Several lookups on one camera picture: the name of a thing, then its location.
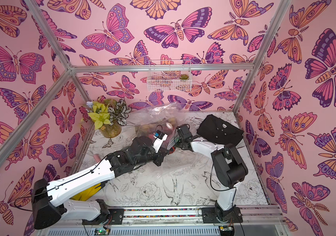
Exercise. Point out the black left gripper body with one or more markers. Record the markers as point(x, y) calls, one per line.
point(151, 157)

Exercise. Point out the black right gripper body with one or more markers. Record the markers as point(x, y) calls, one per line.
point(178, 140)

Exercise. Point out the clear plastic vacuum bag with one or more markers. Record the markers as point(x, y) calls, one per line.
point(155, 113)

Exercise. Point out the yellow plaid shirt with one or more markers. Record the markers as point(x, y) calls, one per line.
point(166, 126)

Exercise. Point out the red black plaid shirt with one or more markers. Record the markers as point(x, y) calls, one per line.
point(168, 143)

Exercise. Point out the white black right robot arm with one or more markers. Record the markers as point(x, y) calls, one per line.
point(221, 168)

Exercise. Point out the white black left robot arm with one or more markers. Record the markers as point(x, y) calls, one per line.
point(52, 201)

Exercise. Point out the potted plant in glass vase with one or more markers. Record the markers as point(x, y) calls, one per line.
point(107, 115)

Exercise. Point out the small green succulent plant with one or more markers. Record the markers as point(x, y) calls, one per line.
point(184, 77)

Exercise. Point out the yellow rubber glove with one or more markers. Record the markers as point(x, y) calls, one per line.
point(87, 194)

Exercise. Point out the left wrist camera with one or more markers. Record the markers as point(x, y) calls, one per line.
point(160, 137)

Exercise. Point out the white wire wall basket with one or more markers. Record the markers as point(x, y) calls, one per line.
point(164, 75)

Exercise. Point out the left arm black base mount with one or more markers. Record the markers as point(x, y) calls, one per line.
point(113, 216)

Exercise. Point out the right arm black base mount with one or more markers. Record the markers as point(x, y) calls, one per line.
point(217, 215)

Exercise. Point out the aluminium front rail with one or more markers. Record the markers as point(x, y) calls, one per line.
point(186, 215)

